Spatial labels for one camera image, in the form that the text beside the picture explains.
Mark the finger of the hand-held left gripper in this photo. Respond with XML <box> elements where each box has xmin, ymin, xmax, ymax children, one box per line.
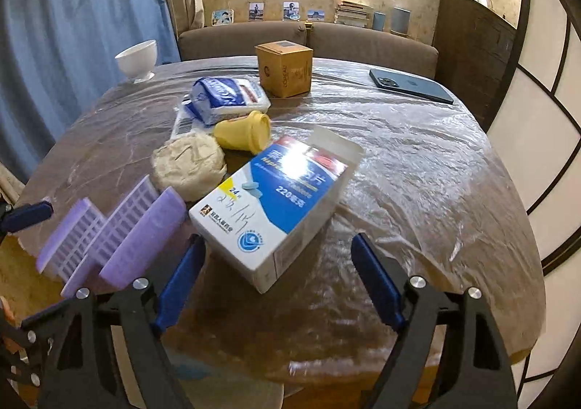
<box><xmin>0</xmin><ymin>201</ymin><xmax>54</xmax><ymax>235</ymax></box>
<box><xmin>0</xmin><ymin>301</ymin><xmax>74</xmax><ymax>388</ymax></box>

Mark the dark blue smartphone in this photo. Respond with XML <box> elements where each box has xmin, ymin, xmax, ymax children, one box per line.
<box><xmin>369</xmin><ymin>68</ymin><xmax>455</xmax><ymax>105</ymax></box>

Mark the brown cardboard box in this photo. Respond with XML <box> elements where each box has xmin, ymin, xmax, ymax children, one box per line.
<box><xmin>255</xmin><ymin>41</ymin><xmax>314</xmax><ymax>98</ymax></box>

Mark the black framed paper screen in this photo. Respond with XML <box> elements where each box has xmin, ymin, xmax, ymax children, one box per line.
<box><xmin>485</xmin><ymin>0</ymin><xmax>581</xmax><ymax>409</ymax></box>

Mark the blue white tissue packet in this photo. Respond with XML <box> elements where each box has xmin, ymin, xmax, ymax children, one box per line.
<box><xmin>190</xmin><ymin>77</ymin><xmax>272</xmax><ymax>126</ymax></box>

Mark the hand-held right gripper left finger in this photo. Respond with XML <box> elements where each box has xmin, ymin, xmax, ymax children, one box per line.
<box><xmin>38</xmin><ymin>234</ymin><xmax>207</xmax><ymax>409</ymax></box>

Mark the white footed bowl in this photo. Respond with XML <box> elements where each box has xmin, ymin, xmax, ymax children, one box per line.
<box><xmin>114</xmin><ymin>40</ymin><xmax>158</xmax><ymax>84</ymax></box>

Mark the blue white medicine box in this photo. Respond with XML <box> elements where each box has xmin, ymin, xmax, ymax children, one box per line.
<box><xmin>188</xmin><ymin>125</ymin><xmax>366</xmax><ymax>294</ymax></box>

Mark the brown sofa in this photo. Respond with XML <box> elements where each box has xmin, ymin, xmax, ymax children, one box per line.
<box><xmin>177</xmin><ymin>21</ymin><xmax>440</xmax><ymax>80</ymax></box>

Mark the large grey blue container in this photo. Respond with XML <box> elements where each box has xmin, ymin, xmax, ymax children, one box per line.
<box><xmin>390</xmin><ymin>7</ymin><xmax>412</xmax><ymax>36</ymax></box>

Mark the blue curtain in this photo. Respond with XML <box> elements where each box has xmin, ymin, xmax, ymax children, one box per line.
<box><xmin>0</xmin><ymin>0</ymin><xmax>180</xmax><ymax>183</ymax></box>

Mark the yellow plastic cup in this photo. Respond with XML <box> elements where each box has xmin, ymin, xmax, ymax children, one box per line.
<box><xmin>213</xmin><ymin>110</ymin><xmax>272</xmax><ymax>153</ymax></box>

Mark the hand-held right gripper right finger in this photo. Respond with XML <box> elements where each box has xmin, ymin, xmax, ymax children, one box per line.
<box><xmin>350</xmin><ymin>233</ymin><xmax>518</xmax><ymax>409</ymax></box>

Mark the stack of books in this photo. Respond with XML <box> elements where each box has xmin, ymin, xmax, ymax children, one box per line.
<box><xmin>334</xmin><ymin>0</ymin><xmax>375</xmax><ymax>26</ymax></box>

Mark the purple plastic pill organizer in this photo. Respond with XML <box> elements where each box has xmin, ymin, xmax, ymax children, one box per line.
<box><xmin>36</xmin><ymin>175</ymin><xmax>188</xmax><ymax>298</ymax></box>

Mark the clear barcode plastic wrapper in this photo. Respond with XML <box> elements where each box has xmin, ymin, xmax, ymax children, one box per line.
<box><xmin>170</xmin><ymin>93</ymin><xmax>214</xmax><ymax>142</ymax></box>

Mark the dark wooden cabinet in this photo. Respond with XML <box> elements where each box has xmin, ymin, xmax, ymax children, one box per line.
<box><xmin>433</xmin><ymin>0</ymin><xmax>519</xmax><ymax>128</ymax></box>

